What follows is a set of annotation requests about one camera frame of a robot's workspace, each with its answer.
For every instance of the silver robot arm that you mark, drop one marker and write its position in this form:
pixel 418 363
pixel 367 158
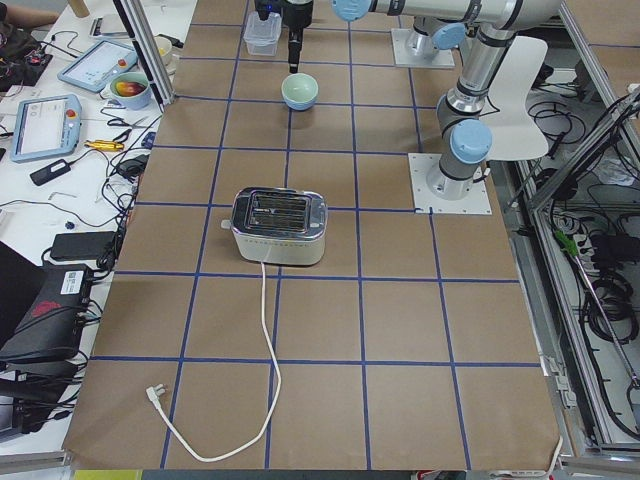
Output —
pixel 467 140
pixel 502 15

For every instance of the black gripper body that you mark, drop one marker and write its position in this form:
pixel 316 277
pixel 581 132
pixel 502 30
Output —
pixel 298 11

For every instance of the blue bowl with fruit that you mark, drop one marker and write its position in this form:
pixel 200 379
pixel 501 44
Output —
pixel 131 90

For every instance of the green bowl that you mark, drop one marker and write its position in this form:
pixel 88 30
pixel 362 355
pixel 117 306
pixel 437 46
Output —
pixel 299 88

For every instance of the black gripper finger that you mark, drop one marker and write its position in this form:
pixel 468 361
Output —
pixel 295 44

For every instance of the white chair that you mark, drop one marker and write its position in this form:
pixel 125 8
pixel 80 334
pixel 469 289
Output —
pixel 516 137

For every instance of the blue teach pendant tablet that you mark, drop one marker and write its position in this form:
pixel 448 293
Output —
pixel 99 65

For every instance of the clear plastic food container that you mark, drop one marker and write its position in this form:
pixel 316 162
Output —
pixel 262 36

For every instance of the cream and chrome toaster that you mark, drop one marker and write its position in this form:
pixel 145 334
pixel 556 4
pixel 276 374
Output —
pixel 279 226

